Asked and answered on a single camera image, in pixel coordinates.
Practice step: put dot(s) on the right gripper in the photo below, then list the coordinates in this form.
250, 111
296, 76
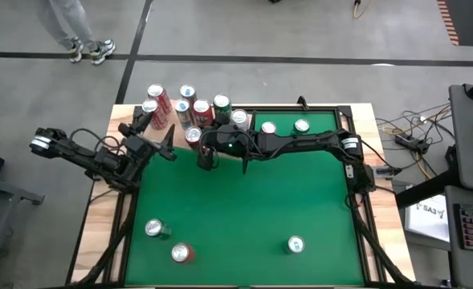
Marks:
236, 150

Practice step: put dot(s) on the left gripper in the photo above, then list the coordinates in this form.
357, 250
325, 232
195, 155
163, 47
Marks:
141, 148

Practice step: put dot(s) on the red Coca-Cola can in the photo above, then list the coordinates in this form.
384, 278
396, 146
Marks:
150, 106
155, 90
268, 127

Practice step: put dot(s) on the blue silver Red Bull can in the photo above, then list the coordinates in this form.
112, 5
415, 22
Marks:
187, 91
182, 106
296, 244

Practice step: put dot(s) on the red soda can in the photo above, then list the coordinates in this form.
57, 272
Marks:
193, 133
201, 106
180, 252

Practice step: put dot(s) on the green Sprite can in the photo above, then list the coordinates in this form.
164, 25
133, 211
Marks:
221, 100
301, 125
153, 227

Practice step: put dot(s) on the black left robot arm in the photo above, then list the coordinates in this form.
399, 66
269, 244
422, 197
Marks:
79, 156

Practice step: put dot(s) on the green table mat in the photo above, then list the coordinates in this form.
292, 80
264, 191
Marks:
252, 261

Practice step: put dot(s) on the person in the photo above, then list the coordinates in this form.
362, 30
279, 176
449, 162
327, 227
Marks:
65, 20

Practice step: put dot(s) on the grey metal cart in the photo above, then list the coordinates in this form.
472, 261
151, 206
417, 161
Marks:
19, 192

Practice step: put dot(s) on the black power strip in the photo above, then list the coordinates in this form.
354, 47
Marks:
410, 142

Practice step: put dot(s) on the white paper sign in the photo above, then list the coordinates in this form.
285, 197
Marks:
425, 221

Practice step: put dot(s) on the grey desk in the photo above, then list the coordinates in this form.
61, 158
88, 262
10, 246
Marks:
469, 140
461, 265

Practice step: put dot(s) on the wooden shelf black metal frame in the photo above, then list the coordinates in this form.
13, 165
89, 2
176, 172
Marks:
171, 120

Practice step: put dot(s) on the black metal rig frame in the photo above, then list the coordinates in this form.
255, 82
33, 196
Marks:
126, 241

